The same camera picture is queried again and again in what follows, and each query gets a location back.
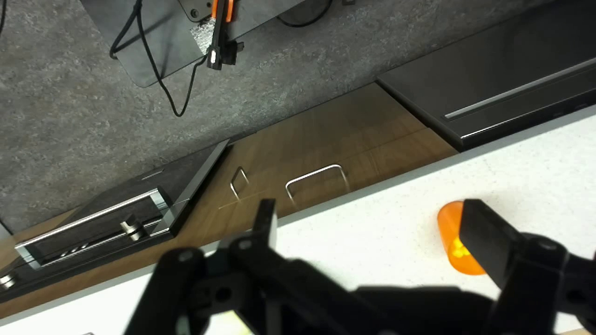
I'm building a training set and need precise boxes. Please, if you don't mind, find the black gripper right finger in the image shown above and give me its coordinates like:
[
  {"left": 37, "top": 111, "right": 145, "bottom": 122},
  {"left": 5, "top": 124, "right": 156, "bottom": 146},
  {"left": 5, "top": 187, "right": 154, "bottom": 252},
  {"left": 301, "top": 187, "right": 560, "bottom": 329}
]
[{"left": 461, "top": 197, "right": 596, "bottom": 335}]

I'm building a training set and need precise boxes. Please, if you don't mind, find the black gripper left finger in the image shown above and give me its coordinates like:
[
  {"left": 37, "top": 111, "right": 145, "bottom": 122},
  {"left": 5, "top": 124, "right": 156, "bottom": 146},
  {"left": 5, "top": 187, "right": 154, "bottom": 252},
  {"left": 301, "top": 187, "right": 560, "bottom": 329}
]
[{"left": 122, "top": 197, "right": 374, "bottom": 335}]

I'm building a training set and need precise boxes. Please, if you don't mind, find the orange plastic cup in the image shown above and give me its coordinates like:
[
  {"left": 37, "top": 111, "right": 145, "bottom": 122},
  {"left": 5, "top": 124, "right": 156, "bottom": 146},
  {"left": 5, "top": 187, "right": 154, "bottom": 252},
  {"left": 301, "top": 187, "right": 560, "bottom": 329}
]
[{"left": 435, "top": 198, "right": 487, "bottom": 277}]

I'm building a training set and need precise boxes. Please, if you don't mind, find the black appliance silver trim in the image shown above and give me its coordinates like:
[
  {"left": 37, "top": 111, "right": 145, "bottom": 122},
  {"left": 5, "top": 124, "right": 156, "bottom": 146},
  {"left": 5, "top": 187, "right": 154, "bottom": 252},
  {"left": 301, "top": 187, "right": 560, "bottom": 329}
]
[{"left": 0, "top": 139, "right": 232, "bottom": 304}]

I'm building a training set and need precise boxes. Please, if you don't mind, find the wooden lower drawer cabinet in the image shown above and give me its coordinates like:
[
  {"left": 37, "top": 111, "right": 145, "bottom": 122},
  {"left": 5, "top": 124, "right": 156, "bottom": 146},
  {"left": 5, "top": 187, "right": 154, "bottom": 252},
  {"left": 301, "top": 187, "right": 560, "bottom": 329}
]
[{"left": 0, "top": 81, "right": 457, "bottom": 319}]

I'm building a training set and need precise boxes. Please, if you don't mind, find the black dishwasher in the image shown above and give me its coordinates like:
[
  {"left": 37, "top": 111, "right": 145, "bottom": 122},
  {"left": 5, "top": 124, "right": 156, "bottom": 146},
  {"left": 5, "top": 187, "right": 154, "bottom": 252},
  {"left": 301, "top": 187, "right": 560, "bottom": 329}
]
[{"left": 376, "top": 0, "right": 596, "bottom": 152}]

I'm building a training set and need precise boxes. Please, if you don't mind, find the orange black clamp tool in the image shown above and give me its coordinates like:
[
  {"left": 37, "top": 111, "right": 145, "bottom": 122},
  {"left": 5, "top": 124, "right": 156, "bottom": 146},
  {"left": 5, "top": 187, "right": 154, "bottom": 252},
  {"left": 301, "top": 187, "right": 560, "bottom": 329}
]
[{"left": 204, "top": 0, "right": 245, "bottom": 72}]

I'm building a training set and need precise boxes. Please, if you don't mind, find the grey floor mat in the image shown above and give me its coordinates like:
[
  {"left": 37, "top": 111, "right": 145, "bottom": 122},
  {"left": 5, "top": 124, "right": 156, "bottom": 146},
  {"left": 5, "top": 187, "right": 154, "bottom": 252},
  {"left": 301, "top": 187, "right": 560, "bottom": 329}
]
[{"left": 78, "top": 0, "right": 307, "bottom": 89}]

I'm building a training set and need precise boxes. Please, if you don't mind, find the silver drawer handle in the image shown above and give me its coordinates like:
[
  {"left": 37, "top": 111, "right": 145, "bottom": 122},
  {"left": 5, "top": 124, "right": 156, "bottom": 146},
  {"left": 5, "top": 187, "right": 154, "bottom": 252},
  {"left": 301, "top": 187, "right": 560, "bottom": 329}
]
[
  {"left": 282, "top": 161, "right": 351, "bottom": 206},
  {"left": 227, "top": 165, "right": 251, "bottom": 202}
]

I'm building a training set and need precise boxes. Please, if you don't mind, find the thin black floor cable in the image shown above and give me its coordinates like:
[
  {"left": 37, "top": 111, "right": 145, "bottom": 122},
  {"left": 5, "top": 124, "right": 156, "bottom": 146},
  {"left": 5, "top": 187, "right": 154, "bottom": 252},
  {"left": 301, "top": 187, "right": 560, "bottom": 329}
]
[{"left": 107, "top": 0, "right": 208, "bottom": 118}]

